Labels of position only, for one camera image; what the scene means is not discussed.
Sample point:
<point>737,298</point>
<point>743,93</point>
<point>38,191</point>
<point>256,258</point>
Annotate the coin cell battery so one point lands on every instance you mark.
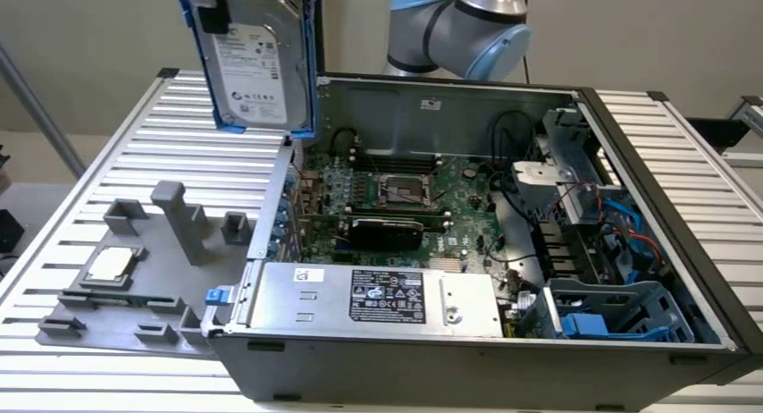
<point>470,171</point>

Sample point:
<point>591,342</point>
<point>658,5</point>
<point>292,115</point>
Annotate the black table corner cap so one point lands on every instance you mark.
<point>168,72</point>
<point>658,96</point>

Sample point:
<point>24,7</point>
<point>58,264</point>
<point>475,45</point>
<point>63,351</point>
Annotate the CPU chip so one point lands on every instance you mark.
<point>114,265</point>

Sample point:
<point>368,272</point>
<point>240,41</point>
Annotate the silver power supply unit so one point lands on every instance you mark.
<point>334,305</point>

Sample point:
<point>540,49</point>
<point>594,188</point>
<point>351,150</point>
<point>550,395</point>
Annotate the green motherboard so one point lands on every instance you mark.
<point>471,216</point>

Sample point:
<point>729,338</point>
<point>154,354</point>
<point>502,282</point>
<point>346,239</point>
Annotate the black graphics card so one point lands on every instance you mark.
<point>384,236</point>

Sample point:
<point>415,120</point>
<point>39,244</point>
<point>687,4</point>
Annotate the blue release latch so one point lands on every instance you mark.
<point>218,296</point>

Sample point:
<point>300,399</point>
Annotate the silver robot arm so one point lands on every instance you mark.
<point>452,42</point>

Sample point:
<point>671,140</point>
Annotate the black open PC case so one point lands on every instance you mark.
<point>418,373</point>

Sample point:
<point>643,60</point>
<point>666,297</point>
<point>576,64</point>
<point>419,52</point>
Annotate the aluminium frame table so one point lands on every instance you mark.
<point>745,113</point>

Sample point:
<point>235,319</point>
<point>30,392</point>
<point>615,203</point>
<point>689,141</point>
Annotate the metal drive cage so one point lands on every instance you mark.
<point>566,176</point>

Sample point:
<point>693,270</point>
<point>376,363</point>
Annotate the black stand pole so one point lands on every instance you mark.
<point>320,28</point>

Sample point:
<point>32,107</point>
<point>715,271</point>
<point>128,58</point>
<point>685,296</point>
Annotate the grey parts rack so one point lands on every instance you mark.
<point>160,261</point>

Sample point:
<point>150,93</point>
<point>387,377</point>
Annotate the black box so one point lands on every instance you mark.
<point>8,230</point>

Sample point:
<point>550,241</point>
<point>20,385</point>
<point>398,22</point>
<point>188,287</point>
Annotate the silver chipset heatsink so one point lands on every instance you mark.
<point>446,264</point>

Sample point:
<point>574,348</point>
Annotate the grey tripod leg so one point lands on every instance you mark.
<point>36,104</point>

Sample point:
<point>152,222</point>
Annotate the CPU socket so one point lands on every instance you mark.
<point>399,189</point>

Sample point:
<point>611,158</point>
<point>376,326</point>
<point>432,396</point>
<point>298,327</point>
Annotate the green RAM stick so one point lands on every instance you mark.
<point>119,301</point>

